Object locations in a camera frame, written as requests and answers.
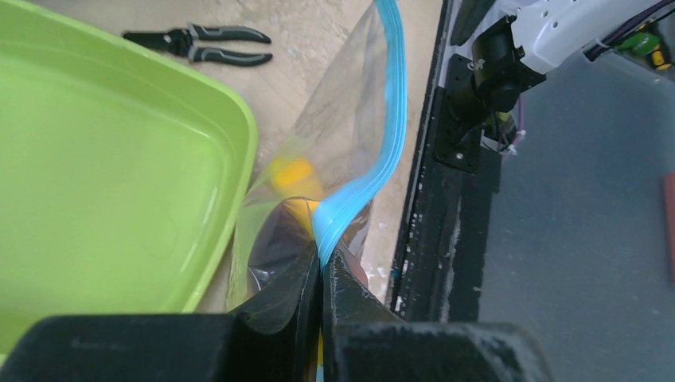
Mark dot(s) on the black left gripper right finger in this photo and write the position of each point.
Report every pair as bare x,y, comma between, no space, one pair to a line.
356,346

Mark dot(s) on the green plastic tray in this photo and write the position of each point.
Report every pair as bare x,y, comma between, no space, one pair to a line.
122,172

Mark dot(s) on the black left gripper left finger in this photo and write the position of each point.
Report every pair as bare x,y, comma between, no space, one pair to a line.
275,333

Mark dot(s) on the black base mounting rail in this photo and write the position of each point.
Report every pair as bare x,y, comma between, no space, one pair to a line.
438,264

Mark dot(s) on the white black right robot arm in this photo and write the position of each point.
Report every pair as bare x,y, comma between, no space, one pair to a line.
516,52

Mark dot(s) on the clear zip top bag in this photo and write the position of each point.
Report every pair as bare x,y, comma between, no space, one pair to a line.
352,130

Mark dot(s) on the green yellow tool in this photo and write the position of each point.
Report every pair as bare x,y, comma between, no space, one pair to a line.
648,43

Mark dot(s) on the yellow fake lemon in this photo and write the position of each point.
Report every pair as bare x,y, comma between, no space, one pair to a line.
297,182

